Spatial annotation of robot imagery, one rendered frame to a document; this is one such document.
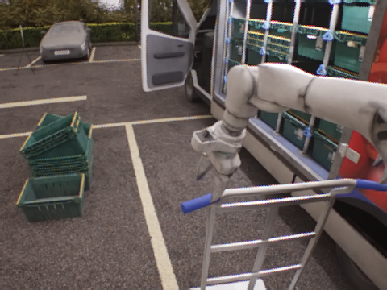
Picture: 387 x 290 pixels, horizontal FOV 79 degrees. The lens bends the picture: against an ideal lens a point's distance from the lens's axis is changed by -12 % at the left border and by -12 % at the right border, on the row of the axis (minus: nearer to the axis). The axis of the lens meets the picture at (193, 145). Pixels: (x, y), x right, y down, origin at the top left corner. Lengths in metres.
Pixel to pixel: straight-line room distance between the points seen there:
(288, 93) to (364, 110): 0.13
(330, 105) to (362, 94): 0.05
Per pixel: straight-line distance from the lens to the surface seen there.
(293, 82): 0.44
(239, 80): 0.51
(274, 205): 1.10
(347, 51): 2.16
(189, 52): 4.99
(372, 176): 1.85
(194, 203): 0.82
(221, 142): 0.58
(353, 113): 0.38
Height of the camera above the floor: 1.76
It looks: 28 degrees down
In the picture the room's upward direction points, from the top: 3 degrees clockwise
